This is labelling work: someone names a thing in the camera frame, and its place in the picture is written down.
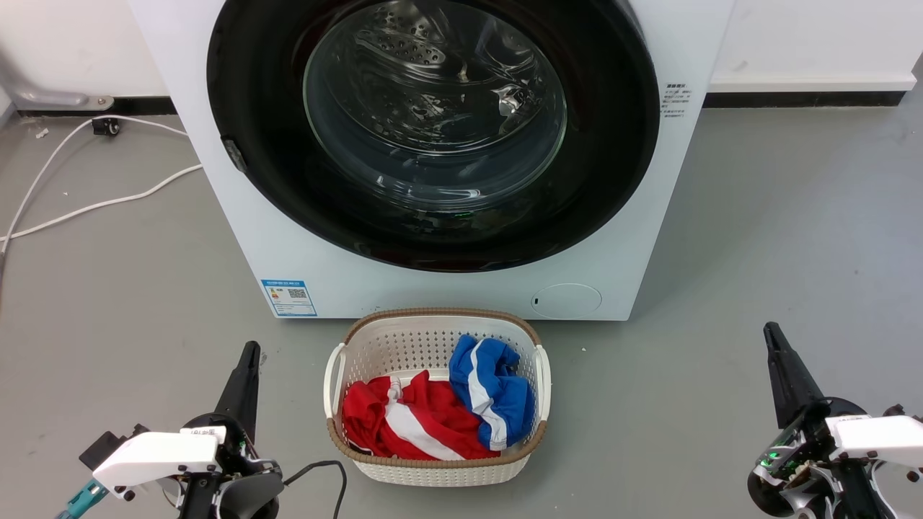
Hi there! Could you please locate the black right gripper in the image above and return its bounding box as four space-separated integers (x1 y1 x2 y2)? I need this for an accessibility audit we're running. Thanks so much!
748 322 895 519

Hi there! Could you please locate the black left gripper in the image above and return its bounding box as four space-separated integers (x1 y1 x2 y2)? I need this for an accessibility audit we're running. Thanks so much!
182 342 283 519

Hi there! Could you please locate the black round glass washer door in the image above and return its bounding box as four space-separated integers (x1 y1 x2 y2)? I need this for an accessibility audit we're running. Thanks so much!
207 0 661 273

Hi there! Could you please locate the white front-load washing machine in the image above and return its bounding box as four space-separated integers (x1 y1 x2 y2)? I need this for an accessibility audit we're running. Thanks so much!
128 0 736 321

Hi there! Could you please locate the blue energy label sticker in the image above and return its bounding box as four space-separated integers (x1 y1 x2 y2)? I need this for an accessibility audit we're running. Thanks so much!
261 280 318 318

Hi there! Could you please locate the red and white garment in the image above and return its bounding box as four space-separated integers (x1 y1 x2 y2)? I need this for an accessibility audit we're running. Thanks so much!
341 370 502 461

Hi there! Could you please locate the cream perforated laundry basket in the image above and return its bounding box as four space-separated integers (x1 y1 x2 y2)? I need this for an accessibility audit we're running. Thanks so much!
323 308 552 487

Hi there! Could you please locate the round white filter cover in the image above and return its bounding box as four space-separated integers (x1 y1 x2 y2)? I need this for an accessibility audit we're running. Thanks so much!
531 283 603 319

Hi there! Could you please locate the blue and white garment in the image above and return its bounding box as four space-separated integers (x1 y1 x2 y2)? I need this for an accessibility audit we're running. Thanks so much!
449 334 536 451

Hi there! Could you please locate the small printed text sticker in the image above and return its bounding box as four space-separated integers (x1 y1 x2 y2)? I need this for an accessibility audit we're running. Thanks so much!
662 81 693 120

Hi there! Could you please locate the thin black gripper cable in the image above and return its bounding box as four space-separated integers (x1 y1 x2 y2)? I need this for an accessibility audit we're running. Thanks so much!
283 461 348 519

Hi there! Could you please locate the teal plug camera cable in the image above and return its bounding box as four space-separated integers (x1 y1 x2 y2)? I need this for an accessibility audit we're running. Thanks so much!
54 479 109 519

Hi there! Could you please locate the thin white floor cable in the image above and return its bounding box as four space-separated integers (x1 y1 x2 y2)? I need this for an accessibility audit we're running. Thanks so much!
0 115 190 257

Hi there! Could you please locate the grey wall drain pipe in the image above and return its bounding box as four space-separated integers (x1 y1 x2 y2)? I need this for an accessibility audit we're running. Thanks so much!
0 54 116 111

